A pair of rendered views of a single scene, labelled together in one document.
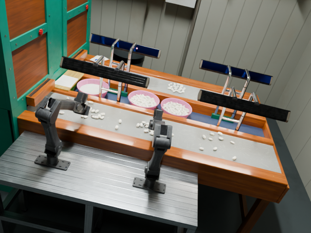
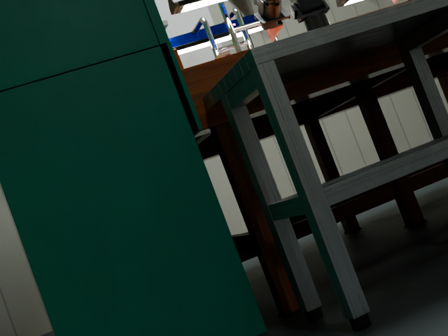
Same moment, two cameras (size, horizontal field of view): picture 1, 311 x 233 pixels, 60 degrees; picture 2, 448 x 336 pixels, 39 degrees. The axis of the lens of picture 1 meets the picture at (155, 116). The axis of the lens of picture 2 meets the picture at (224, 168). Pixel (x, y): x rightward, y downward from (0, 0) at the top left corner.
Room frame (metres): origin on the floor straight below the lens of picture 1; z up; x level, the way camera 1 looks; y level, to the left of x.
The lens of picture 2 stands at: (-0.37, 1.45, 0.38)
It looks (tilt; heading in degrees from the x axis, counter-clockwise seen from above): 3 degrees up; 341
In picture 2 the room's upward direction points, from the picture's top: 21 degrees counter-clockwise
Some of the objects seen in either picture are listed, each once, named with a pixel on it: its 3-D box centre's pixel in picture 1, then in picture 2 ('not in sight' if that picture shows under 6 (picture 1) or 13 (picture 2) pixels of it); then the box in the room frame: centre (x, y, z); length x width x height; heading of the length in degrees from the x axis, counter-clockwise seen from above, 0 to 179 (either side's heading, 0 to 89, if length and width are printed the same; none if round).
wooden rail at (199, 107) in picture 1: (164, 99); not in sight; (2.08, -0.04, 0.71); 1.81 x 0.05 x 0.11; 88
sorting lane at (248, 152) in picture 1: (156, 130); not in sight; (1.58, -0.03, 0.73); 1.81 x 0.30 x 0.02; 88
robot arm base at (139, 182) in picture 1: (150, 181); not in sight; (1.10, -0.06, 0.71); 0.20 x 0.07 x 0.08; 89
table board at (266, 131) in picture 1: (265, 139); not in sight; (1.89, -0.95, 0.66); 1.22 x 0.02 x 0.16; 178
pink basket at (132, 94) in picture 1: (143, 103); not in sight; (1.92, 0.13, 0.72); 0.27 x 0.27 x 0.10
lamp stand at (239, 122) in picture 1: (233, 119); not in sight; (1.70, -0.57, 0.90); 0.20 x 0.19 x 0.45; 88
